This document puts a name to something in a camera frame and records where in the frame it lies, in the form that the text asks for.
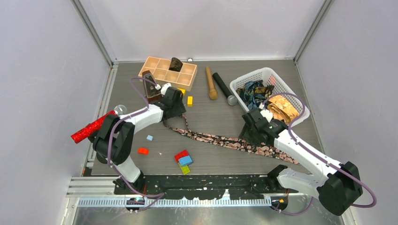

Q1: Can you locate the black pink floral tie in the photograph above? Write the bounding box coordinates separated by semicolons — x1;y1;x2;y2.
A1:
163;115;299;165

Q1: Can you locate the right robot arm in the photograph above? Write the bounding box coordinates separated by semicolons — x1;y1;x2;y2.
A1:
240;108;363;216

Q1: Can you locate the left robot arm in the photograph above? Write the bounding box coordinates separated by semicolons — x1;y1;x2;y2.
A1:
88;86;186;194

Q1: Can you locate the yellow block near tray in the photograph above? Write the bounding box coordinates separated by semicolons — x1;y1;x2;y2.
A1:
178;88;186;96

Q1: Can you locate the yellow block upright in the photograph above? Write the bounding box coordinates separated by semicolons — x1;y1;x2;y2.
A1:
187;96;193;107

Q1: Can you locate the brown wooden metronome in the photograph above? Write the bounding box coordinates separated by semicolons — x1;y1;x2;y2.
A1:
142;70;161;104

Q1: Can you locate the wooden compartment tray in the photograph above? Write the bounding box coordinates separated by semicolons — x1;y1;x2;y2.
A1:
138;56;197;91

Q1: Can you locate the orange gold tie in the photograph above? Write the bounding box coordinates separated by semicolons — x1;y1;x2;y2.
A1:
267;95;300;125

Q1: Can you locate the blue patterned tie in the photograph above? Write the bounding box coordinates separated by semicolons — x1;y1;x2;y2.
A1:
236;81;275;110

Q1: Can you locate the black microphone silver head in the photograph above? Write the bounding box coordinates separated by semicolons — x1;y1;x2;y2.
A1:
212;73;237;106

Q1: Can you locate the dark rolled tie in tray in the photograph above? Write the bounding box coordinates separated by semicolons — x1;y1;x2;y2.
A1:
168;57;183;72

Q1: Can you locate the red toy brick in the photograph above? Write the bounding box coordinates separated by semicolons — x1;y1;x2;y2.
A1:
174;150;190;162

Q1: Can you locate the orange red small brick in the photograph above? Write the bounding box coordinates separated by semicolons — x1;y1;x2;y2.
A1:
137;148;149;155

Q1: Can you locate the white plastic basket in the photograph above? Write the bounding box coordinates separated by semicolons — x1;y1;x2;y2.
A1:
229;67;310;127

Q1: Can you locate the blue toy brick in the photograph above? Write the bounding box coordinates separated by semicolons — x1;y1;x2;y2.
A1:
178;156;193;166

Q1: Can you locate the yellow green translucent brick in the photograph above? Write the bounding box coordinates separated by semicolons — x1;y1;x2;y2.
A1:
178;163;190;175

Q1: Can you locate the red glitter microphone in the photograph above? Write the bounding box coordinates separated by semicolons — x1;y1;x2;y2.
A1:
71;105;127;143

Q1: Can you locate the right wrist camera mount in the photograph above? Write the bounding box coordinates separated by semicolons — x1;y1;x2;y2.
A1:
260;109;273;122

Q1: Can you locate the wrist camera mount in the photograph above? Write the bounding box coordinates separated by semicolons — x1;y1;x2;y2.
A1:
155;82;171;96
260;109;273;122

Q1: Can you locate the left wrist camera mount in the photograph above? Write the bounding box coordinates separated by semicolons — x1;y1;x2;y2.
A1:
155;82;171;96

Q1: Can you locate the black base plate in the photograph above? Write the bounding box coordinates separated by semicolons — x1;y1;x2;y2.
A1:
133;174;297;200

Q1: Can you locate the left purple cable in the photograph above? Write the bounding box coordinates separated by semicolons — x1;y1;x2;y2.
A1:
107;77;165;213

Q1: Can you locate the purple cable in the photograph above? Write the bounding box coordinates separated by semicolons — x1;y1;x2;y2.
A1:
261;92;377;216
107;77;165;213

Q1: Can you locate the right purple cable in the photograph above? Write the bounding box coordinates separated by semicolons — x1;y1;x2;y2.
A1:
261;92;377;216

